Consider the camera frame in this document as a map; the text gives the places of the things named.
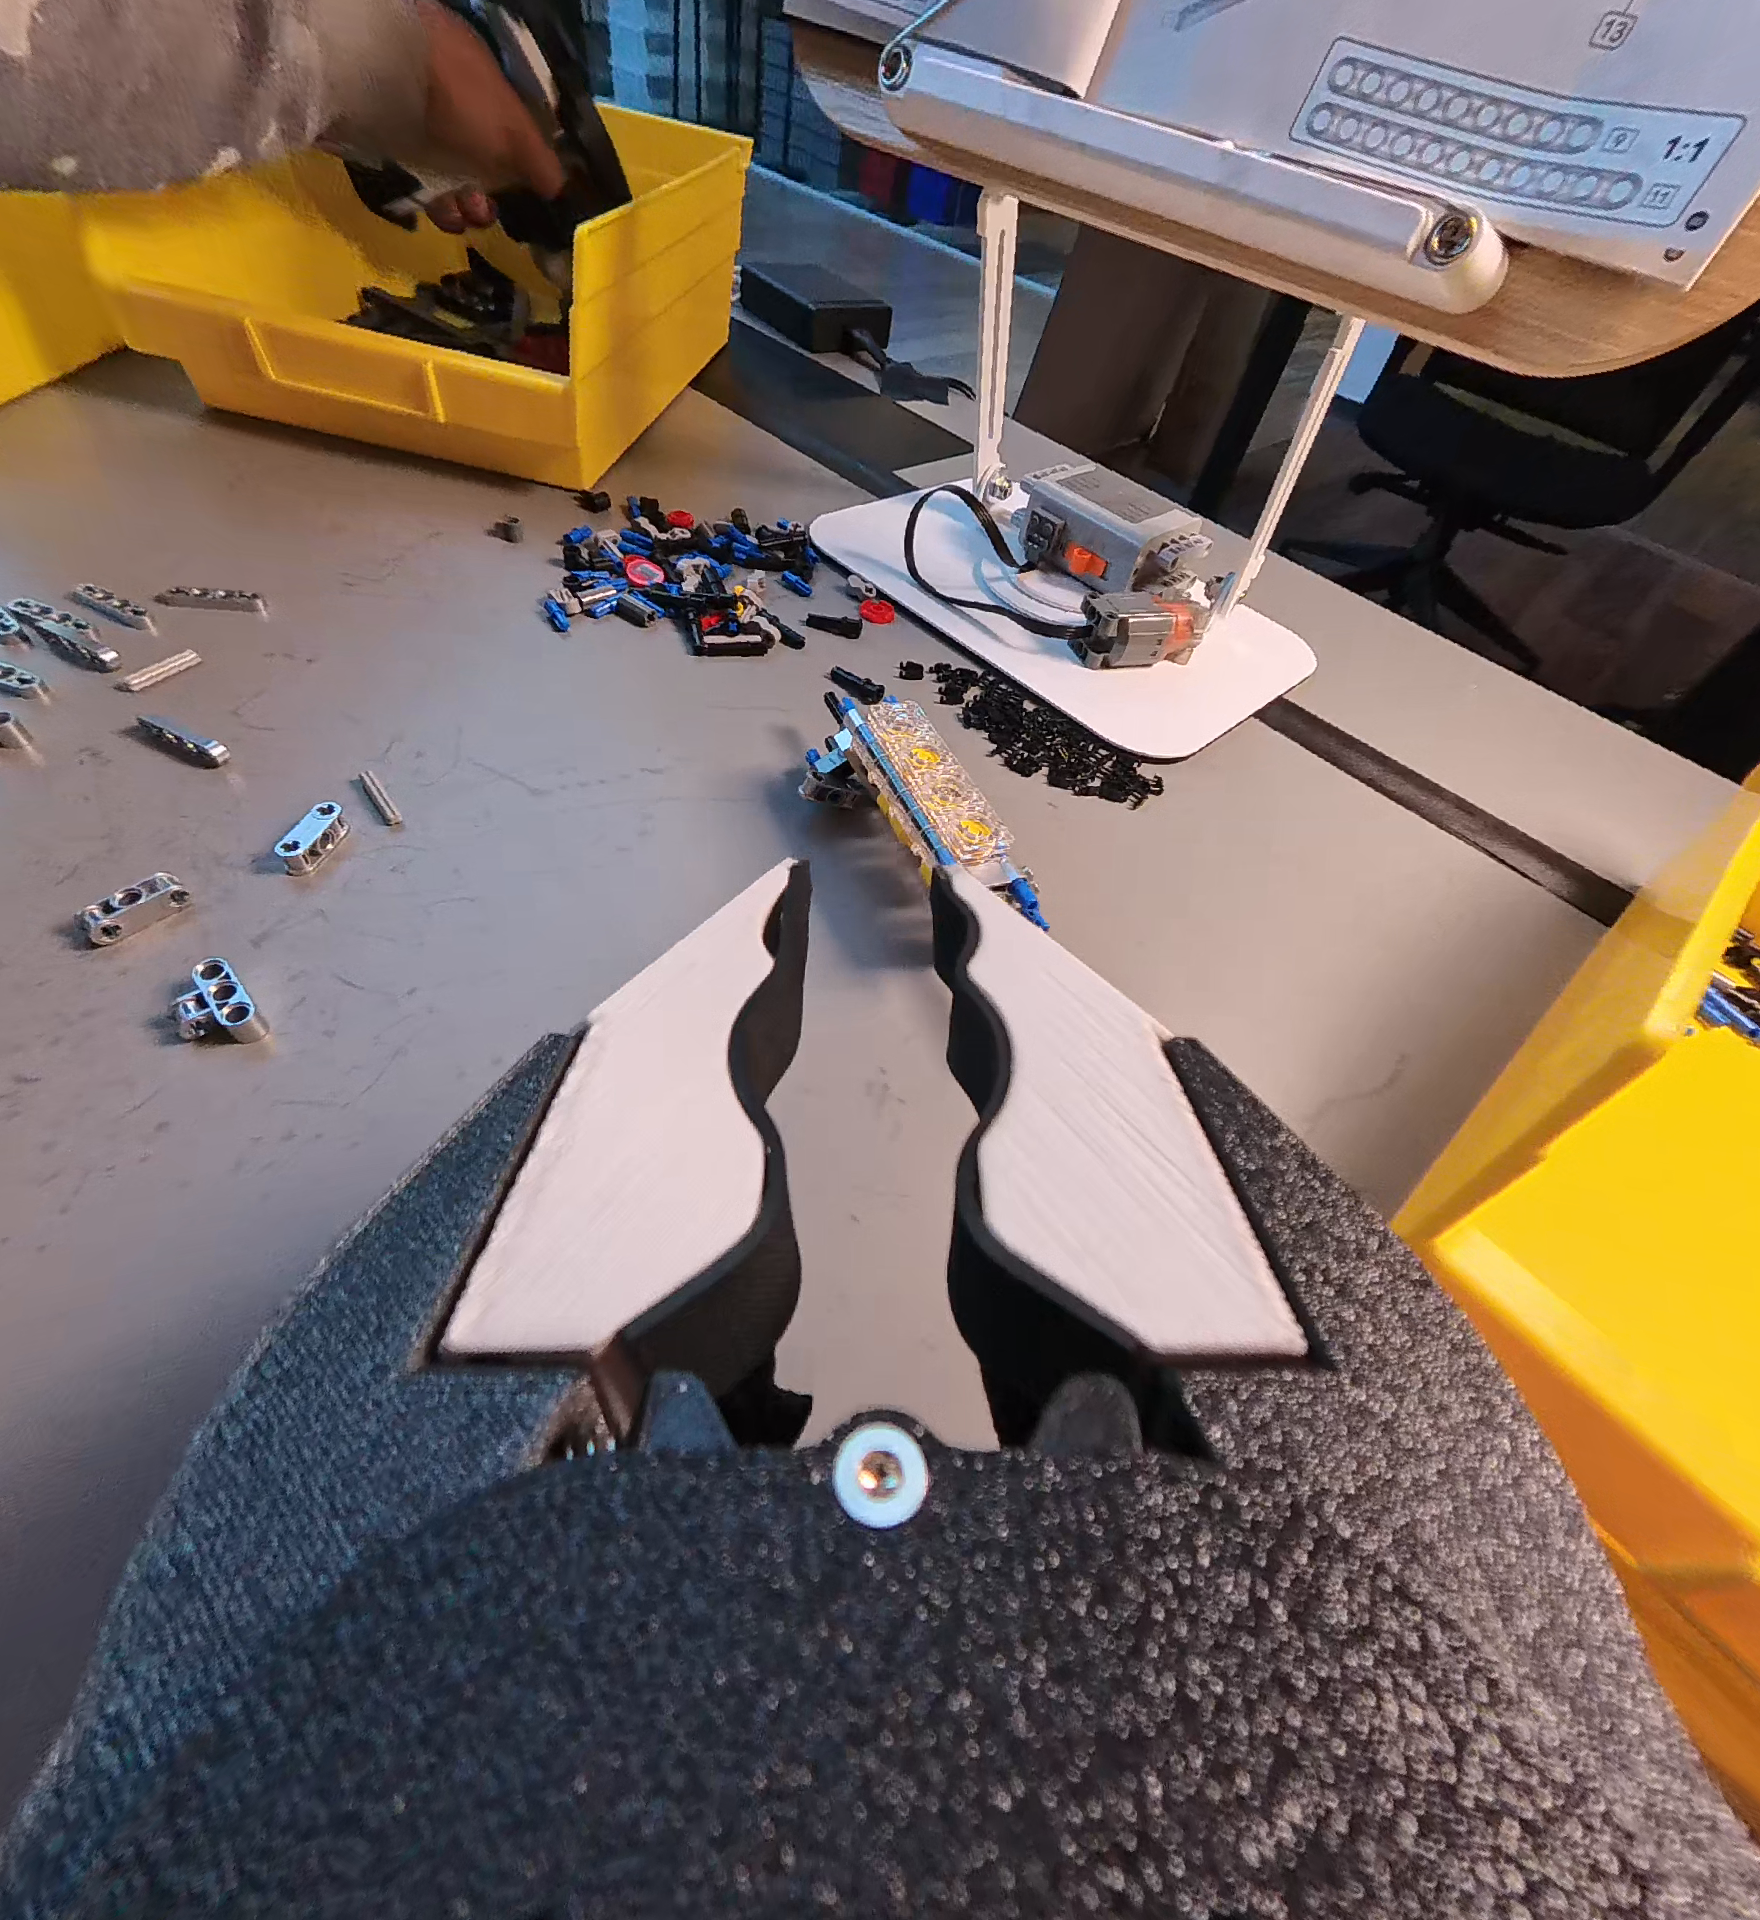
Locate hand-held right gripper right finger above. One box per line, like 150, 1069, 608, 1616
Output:
929, 869, 1313, 1452

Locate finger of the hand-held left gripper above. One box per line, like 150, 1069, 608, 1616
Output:
498, 0, 634, 250

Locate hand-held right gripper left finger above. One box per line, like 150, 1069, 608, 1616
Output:
434, 858, 817, 1443

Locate yellow bin with red panels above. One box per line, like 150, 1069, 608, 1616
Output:
82, 102, 757, 490

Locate person's left forearm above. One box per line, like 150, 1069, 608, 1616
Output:
0, 0, 449, 198

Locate grey desk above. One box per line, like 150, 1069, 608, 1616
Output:
0, 165, 1744, 1907

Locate person's left hand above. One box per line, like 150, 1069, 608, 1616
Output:
416, 12, 571, 237

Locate heap of dark building pieces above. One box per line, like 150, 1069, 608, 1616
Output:
340, 246, 577, 377

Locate stack of grey crates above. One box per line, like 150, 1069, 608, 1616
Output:
581, 0, 822, 168

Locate black power adapter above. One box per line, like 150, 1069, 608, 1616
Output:
737, 262, 894, 351

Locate blue crate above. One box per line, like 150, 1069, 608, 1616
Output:
879, 158, 980, 227

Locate pile of small coloured connectors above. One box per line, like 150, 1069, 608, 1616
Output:
542, 502, 822, 662

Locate scattered chrome beams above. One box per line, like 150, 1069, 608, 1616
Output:
0, 585, 357, 1046

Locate transparent engine block assembly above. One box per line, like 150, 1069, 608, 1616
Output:
801, 694, 1050, 936

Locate pile of small black pins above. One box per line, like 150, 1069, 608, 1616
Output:
895, 657, 1167, 808

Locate yellow bin with blue pins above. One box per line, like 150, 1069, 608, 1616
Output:
1393, 733, 1760, 1920

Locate grey motor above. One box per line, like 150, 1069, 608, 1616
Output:
1072, 576, 1222, 671

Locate wooden book stand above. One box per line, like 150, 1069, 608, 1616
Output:
790, 0, 1760, 762

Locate black office chair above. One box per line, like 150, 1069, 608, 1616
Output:
1344, 323, 1722, 677

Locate black adapter cable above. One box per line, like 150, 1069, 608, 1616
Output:
846, 326, 975, 409

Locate black motor cable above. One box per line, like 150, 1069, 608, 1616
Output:
905, 481, 1107, 643

